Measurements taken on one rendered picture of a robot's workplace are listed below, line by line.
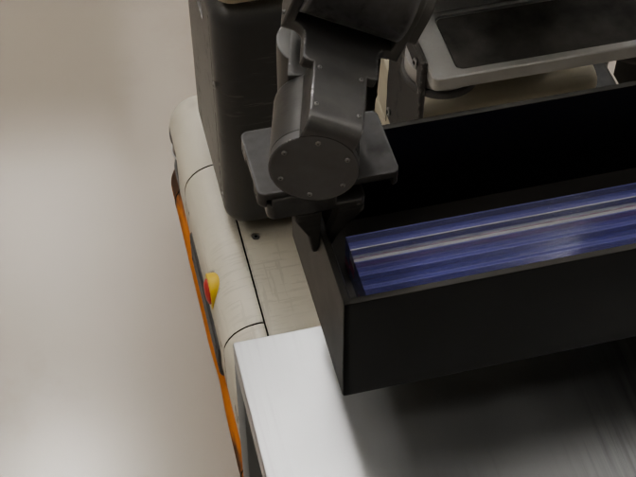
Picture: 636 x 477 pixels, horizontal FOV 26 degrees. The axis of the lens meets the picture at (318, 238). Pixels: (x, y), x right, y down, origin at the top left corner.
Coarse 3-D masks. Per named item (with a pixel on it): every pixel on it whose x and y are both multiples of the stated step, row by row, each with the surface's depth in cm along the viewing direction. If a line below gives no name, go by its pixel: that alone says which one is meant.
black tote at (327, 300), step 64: (384, 128) 109; (448, 128) 111; (512, 128) 113; (576, 128) 115; (384, 192) 115; (448, 192) 117; (512, 192) 118; (576, 192) 118; (320, 256) 104; (576, 256) 100; (320, 320) 110; (384, 320) 100; (448, 320) 102; (512, 320) 104; (576, 320) 106; (384, 384) 106
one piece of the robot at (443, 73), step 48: (480, 0) 131; (528, 0) 132; (576, 0) 133; (624, 0) 133; (432, 48) 128; (480, 48) 128; (528, 48) 128; (576, 48) 128; (624, 48) 128; (432, 96) 129
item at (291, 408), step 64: (256, 384) 115; (320, 384) 115; (448, 384) 115; (512, 384) 115; (576, 384) 115; (256, 448) 112; (320, 448) 111; (384, 448) 111; (448, 448) 111; (512, 448) 111; (576, 448) 111
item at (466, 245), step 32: (608, 192) 114; (416, 224) 111; (448, 224) 111; (480, 224) 112; (512, 224) 111; (544, 224) 111; (576, 224) 111; (608, 224) 111; (352, 256) 109; (384, 256) 109; (416, 256) 109; (448, 256) 109; (480, 256) 109; (512, 256) 109; (544, 256) 109; (384, 288) 107
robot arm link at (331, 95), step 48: (288, 0) 87; (432, 0) 86; (336, 48) 87; (384, 48) 89; (288, 96) 87; (336, 96) 84; (288, 144) 84; (336, 144) 84; (288, 192) 87; (336, 192) 87
